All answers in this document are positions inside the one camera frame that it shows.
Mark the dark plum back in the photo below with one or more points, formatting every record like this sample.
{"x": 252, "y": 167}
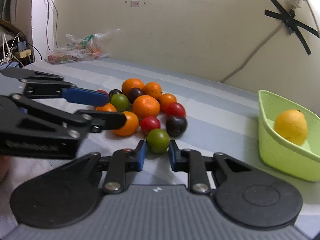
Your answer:
{"x": 134, "y": 93}

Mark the green tomato back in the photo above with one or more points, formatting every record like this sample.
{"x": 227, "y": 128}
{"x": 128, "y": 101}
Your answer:
{"x": 120, "y": 102}

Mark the yellow lemon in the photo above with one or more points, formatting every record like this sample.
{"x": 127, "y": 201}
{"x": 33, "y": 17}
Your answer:
{"x": 292, "y": 126}

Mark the small wall sticker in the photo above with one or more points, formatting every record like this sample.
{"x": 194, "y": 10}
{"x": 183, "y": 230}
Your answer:
{"x": 134, "y": 4}

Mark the clear plastic bag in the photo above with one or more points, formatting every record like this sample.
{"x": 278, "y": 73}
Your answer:
{"x": 92, "y": 47}

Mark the large centre tangerine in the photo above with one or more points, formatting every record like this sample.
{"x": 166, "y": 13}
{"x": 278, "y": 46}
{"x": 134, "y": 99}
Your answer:
{"x": 145, "y": 106}

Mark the green tomato front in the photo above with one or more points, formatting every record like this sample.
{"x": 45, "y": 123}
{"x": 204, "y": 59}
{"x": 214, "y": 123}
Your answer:
{"x": 157, "y": 141}

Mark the orange tangerine under finger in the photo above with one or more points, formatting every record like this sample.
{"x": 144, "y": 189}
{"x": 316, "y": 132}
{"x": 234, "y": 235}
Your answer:
{"x": 130, "y": 127}

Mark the small dark plum left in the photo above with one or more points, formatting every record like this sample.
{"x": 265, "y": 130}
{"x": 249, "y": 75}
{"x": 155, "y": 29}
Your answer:
{"x": 114, "y": 92}

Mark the red tomato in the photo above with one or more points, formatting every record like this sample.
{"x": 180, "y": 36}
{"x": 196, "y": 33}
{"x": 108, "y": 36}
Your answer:
{"x": 175, "y": 109}
{"x": 149, "y": 123}

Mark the red tomato front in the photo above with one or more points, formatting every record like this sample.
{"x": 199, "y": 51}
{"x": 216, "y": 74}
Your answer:
{"x": 149, "y": 123}

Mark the green plastic basket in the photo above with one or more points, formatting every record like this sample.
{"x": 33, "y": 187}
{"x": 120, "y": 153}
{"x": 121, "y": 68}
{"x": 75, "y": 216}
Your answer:
{"x": 298, "y": 161}

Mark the red tomato right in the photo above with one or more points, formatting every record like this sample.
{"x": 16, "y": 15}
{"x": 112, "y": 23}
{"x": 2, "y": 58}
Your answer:
{"x": 175, "y": 109}

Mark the beige power adapter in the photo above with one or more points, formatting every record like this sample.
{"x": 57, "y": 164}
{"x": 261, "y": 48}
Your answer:
{"x": 22, "y": 54}

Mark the left small tangerine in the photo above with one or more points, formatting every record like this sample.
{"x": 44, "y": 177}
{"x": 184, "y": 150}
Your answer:
{"x": 106, "y": 108}

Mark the dark plum front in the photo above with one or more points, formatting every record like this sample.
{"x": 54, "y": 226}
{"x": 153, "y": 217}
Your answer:
{"x": 176, "y": 125}

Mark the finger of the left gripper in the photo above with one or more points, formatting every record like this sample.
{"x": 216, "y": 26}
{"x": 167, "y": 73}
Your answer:
{"x": 35, "y": 117}
{"x": 39, "y": 85}

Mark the black tape cross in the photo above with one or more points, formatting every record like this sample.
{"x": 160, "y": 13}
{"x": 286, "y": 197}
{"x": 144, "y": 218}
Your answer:
{"x": 288, "y": 18}

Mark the small right tangerine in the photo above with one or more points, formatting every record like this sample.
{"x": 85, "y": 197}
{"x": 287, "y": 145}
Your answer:
{"x": 165, "y": 100}

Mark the green tomato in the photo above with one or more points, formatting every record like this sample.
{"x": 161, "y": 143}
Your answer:
{"x": 157, "y": 141}
{"x": 120, "y": 102}

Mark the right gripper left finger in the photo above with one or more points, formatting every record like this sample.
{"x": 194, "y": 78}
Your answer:
{"x": 116, "y": 167}

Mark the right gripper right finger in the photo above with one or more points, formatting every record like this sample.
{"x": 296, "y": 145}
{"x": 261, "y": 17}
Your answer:
{"x": 196, "y": 166}

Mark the small tangerine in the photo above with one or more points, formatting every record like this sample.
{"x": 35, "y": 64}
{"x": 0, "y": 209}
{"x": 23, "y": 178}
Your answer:
{"x": 165, "y": 100}
{"x": 106, "y": 108}

